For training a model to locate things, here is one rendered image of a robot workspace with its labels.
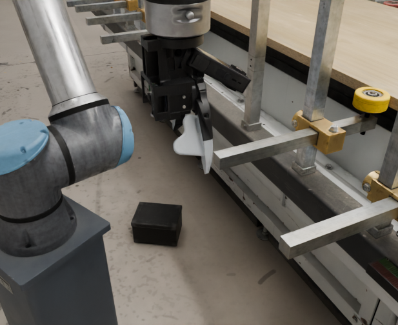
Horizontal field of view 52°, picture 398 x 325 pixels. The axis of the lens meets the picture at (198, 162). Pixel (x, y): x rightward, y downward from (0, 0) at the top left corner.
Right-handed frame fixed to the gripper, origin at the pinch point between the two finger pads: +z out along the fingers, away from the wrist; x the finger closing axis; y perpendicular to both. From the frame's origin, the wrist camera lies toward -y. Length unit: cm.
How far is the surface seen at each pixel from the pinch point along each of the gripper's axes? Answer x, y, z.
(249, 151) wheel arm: -9.8, -16.6, 9.5
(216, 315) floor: -31, -21, 94
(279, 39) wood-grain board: -61, -54, 4
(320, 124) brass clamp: -12.8, -36.6, 8.4
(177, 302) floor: -42, -9, 94
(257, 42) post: -41, -34, -3
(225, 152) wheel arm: -11.1, -11.6, 9.4
